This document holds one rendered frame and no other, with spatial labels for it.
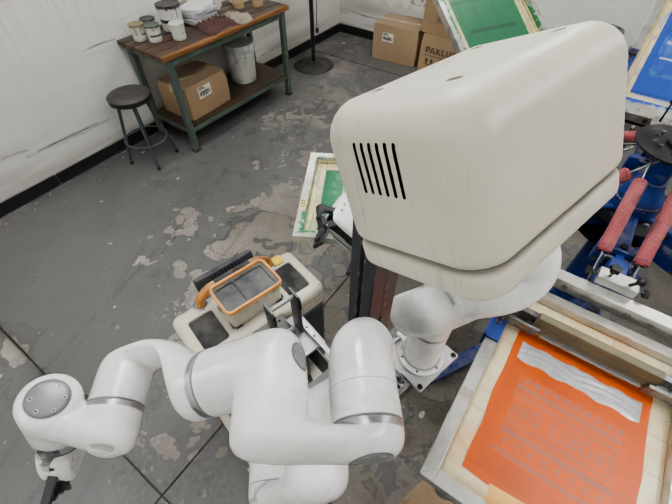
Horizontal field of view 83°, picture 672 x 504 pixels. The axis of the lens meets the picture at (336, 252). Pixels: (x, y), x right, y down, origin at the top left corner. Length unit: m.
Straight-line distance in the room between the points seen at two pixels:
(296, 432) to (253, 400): 0.05
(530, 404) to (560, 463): 0.16
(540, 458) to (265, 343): 1.02
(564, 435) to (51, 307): 2.89
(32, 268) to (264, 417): 3.13
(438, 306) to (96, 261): 2.81
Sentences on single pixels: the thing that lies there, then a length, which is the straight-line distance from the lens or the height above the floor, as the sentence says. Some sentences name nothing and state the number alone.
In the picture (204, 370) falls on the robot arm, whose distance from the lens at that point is 0.49.
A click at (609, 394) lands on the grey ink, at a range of 1.50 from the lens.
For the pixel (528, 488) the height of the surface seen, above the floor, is 0.95.
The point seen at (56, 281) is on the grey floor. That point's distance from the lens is 3.28.
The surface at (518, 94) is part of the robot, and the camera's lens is 0.26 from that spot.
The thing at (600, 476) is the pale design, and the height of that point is 0.95.
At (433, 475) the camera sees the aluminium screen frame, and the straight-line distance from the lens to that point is 1.19.
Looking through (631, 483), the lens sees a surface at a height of 0.95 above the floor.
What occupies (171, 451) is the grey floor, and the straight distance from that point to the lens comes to 2.34.
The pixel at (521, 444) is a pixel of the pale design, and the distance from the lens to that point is 1.32.
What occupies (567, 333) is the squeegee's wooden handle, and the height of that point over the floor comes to 1.05.
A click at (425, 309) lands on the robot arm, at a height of 1.53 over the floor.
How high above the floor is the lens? 2.13
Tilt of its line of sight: 49 degrees down
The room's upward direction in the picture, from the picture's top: straight up
